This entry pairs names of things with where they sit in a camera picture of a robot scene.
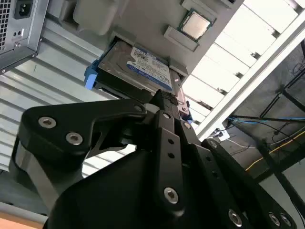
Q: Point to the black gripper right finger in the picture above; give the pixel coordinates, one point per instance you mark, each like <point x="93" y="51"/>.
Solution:
<point x="214" y="171"/>

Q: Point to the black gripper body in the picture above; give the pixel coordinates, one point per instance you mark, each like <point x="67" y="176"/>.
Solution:
<point x="114" y="190"/>

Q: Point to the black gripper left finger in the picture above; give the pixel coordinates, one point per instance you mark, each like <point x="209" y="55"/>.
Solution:
<point x="59" y="124"/>

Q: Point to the hard disk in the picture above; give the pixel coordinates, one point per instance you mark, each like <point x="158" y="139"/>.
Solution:
<point x="124" y="69"/>

